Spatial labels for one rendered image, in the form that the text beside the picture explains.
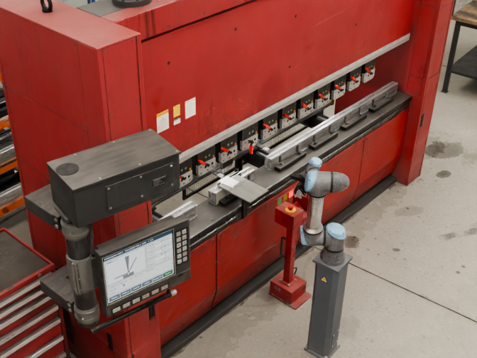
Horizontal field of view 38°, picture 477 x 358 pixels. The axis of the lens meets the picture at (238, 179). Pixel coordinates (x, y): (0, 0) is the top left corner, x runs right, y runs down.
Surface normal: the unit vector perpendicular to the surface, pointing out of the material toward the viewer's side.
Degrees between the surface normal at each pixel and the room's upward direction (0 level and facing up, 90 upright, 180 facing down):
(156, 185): 90
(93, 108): 90
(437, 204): 0
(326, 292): 90
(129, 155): 1
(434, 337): 0
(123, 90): 90
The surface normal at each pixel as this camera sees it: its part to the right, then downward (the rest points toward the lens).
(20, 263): 0.02, -0.83
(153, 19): 0.75, 0.38
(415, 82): -0.66, 0.40
